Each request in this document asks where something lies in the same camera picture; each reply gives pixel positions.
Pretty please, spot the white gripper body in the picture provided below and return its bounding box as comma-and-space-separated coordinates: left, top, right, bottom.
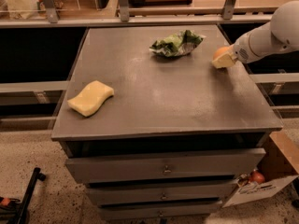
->
233, 33, 258, 63

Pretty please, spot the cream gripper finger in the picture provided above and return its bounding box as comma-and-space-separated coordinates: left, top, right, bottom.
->
212, 51, 237, 69

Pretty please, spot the orange fruit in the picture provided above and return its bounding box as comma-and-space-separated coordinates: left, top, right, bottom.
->
213, 47, 230, 60

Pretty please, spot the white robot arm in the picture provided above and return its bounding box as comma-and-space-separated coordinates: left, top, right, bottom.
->
212, 0, 299, 69

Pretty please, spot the yellow sponge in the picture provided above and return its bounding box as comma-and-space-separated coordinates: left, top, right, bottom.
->
67, 80, 114, 117

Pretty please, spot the grey metal railing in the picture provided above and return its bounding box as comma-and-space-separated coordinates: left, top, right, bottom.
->
0, 0, 299, 29

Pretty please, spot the green white crumpled bag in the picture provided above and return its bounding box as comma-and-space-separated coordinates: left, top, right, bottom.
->
149, 30, 206, 58

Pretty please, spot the grey drawer cabinet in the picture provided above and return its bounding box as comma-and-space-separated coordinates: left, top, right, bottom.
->
52, 25, 281, 209

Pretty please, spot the top grey drawer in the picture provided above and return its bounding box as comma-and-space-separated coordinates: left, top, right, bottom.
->
65, 148, 265, 183

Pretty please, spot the grey drawer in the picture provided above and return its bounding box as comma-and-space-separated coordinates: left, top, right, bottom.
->
99, 201, 222, 220
65, 148, 265, 183
86, 180, 236, 206

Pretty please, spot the cardboard box on floor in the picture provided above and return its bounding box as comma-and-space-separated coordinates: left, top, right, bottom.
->
224, 131, 299, 207

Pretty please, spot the red onion in box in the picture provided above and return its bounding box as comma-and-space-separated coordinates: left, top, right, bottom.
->
250, 170, 265, 184

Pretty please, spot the middle grey drawer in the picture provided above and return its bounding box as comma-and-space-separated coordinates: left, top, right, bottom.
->
86, 180, 236, 206

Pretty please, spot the bottom grey drawer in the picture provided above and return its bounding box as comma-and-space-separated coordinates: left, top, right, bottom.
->
99, 201, 222, 220

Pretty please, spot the black stand on floor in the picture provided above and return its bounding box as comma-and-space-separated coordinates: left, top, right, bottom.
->
0, 167, 47, 224

